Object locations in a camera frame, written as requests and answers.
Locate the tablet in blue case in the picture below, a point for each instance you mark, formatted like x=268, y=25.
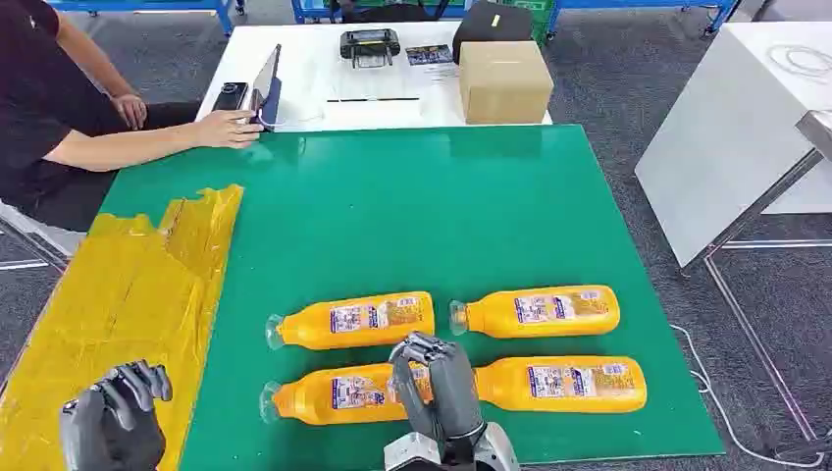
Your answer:
x=268, y=84

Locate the blue metal rack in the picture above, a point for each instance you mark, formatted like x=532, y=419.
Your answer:
x=162, y=5
x=312, y=10
x=650, y=5

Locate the person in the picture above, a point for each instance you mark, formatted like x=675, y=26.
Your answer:
x=32, y=97

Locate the steel bench corner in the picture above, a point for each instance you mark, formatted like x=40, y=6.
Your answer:
x=818, y=130

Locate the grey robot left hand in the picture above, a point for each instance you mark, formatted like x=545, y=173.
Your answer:
x=110, y=429

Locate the printed dark leaflet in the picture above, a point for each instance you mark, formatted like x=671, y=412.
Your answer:
x=429, y=54

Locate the large white table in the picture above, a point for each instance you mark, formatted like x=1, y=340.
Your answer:
x=721, y=136

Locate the black handheld controller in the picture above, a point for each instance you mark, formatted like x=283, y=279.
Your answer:
x=369, y=44

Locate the person's right hand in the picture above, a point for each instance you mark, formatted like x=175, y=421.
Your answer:
x=227, y=130

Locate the black case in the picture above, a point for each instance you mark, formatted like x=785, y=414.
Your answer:
x=487, y=29

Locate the metal table frame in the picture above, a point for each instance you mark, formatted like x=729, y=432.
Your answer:
x=754, y=214

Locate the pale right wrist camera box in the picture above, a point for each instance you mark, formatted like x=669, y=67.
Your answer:
x=413, y=455

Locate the orange drink bottle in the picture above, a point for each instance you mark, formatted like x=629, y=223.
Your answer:
x=494, y=315
x=305, y=400
x=507, y=387
x=305, y=328

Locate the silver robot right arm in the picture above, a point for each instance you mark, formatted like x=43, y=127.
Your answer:
x=499, y=452

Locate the black phone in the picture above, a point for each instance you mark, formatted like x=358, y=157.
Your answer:
x=231, y=96

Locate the person's left hand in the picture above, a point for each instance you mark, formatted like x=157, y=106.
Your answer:
x=132, y=110

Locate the yellow plastic sheet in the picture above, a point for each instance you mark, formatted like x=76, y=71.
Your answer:
x=123, y=305

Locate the green mat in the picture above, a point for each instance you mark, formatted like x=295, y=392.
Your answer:
x=422, y=214

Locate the green crate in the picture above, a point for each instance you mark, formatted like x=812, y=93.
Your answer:
x=543, y=16

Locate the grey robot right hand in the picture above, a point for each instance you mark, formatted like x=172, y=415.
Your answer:
x=448, y=396

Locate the brown cardboard box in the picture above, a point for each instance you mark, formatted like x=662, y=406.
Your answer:
x=504, y=84

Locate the white stool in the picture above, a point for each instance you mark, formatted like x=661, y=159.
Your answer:
x=39, y=231

